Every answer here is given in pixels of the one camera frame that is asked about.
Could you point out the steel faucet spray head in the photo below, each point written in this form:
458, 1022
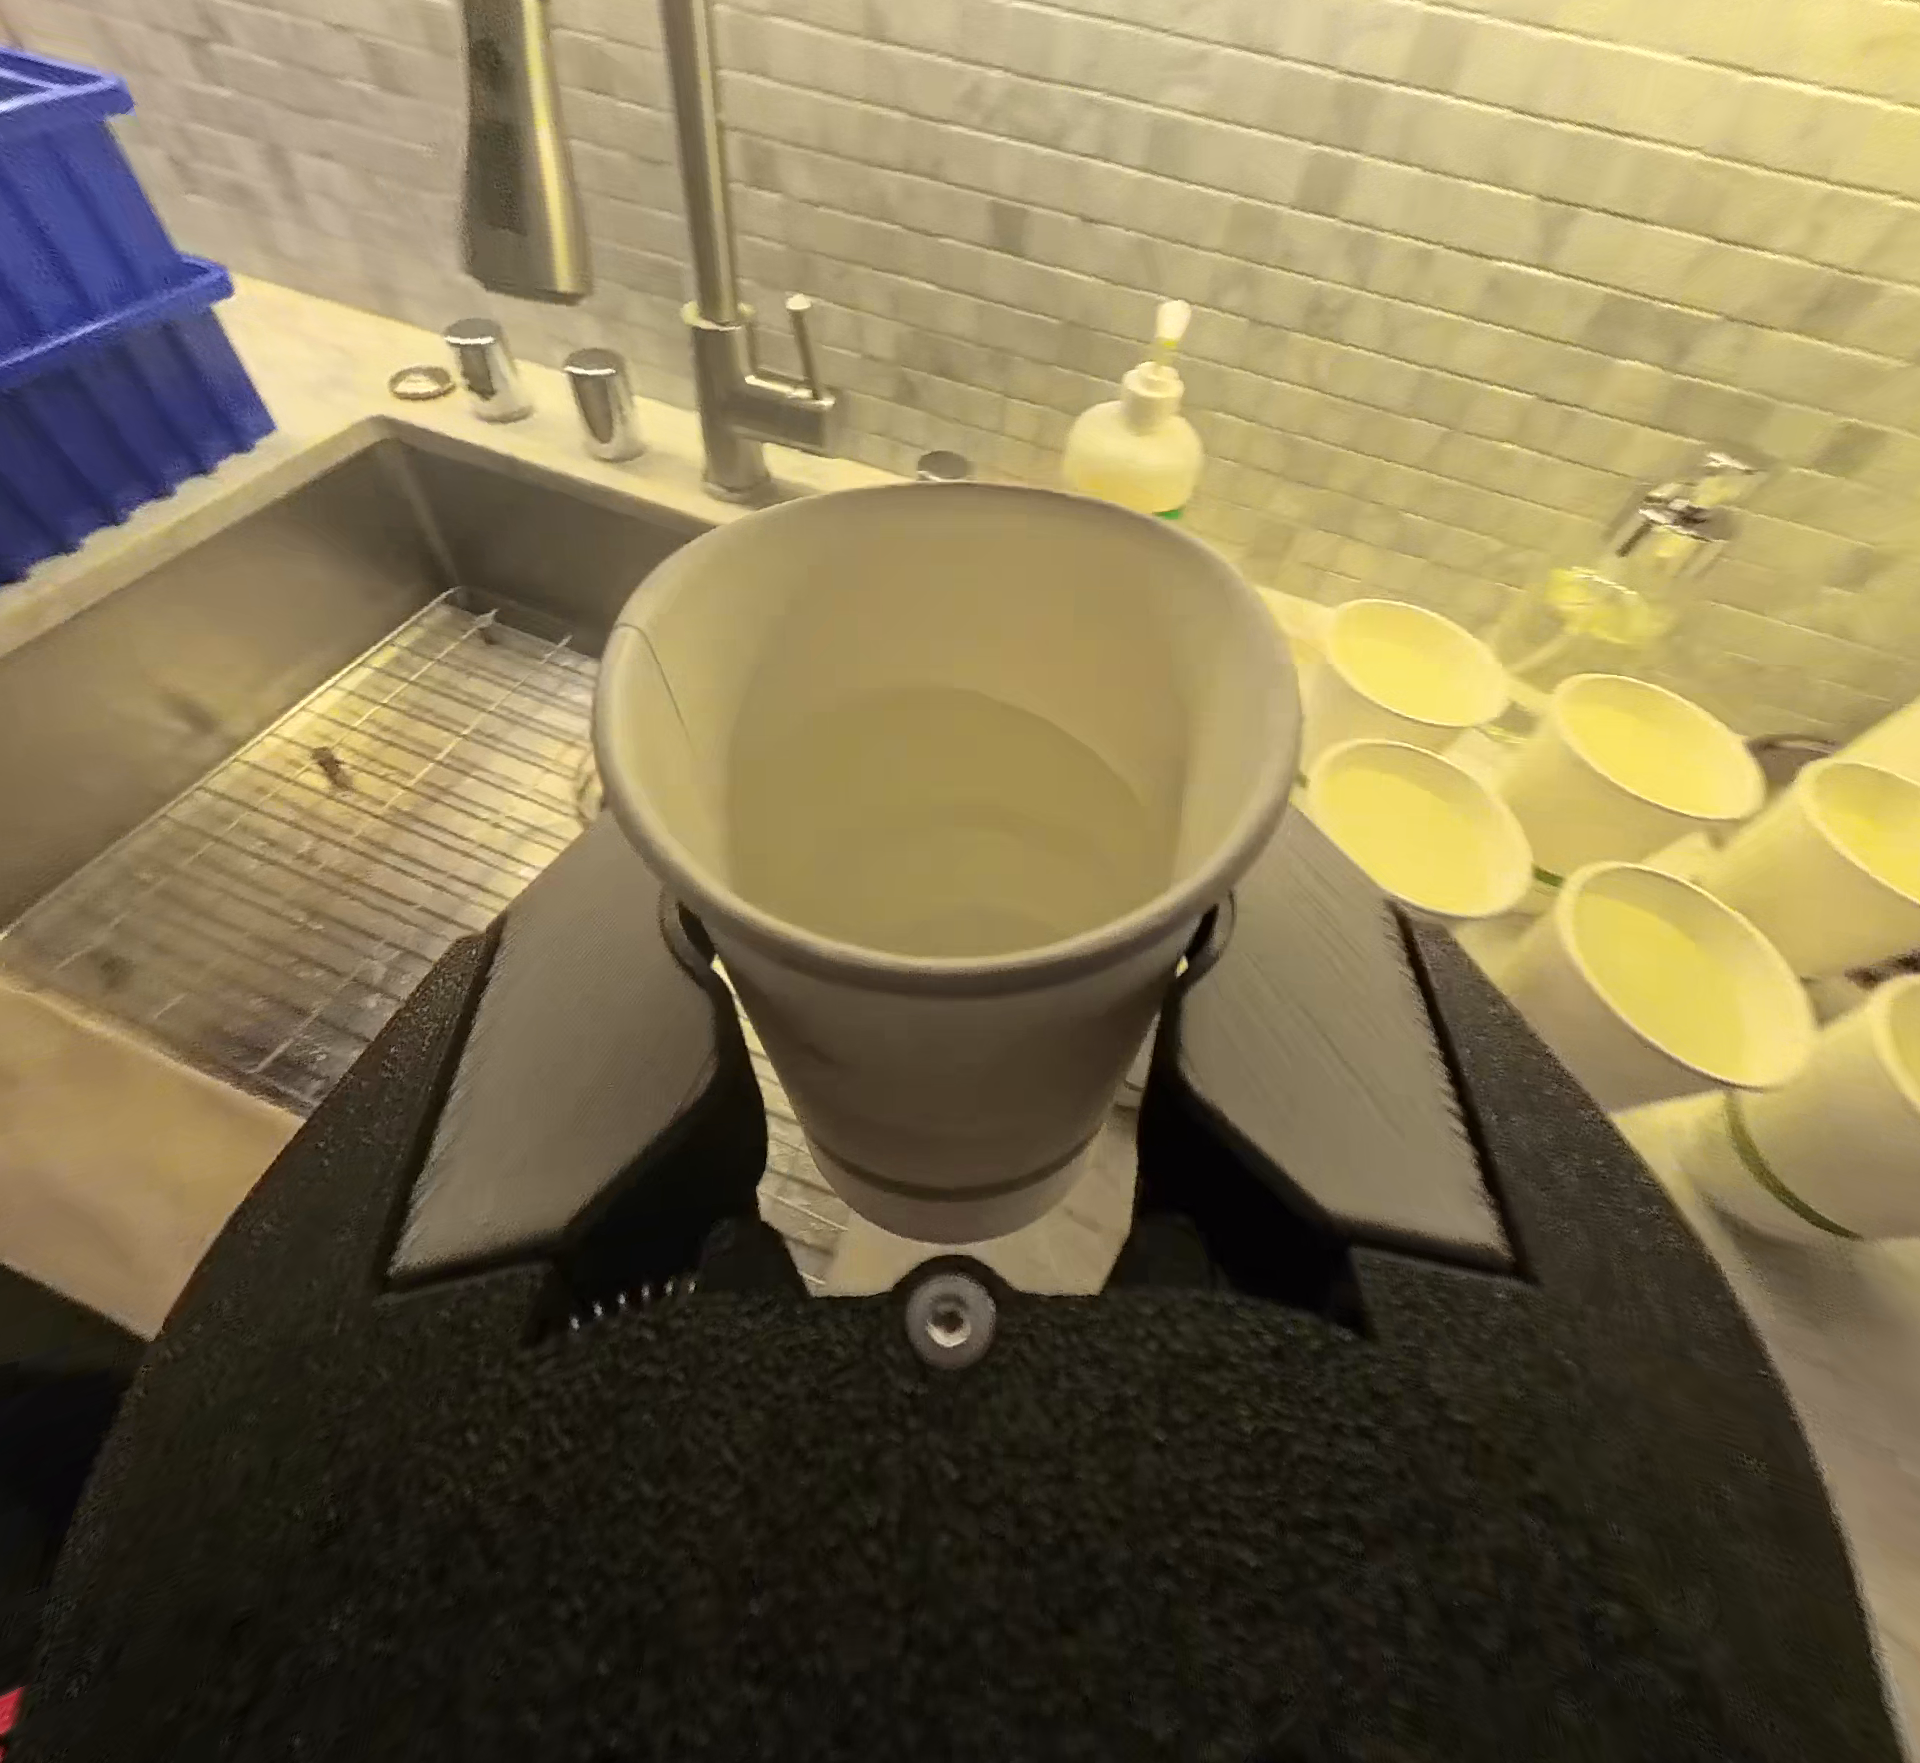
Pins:
519, 143

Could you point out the glass soap dispenser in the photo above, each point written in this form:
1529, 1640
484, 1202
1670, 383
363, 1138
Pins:
1680, 519

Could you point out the blue plastic crate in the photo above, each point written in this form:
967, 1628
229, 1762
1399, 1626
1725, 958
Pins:
121, 443
75, 219

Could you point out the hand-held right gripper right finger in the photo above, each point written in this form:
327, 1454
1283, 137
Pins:
1335, 1074

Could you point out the stainless steel sink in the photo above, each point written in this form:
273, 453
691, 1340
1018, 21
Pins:
224, 625

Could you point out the marble desk countertop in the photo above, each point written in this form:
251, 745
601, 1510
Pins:
150, 1178

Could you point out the steel kitchen faucet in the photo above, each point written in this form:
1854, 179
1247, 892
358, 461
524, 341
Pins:
720, 369

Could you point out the dish soap pump bottle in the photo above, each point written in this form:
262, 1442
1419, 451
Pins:
1133, 451

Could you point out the green-banded white paper cup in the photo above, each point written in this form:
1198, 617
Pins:
931, 1074

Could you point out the group of white paper cups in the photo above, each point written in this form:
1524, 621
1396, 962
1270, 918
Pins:
1665, 998

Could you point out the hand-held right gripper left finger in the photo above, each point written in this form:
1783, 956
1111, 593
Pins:
554, 1088

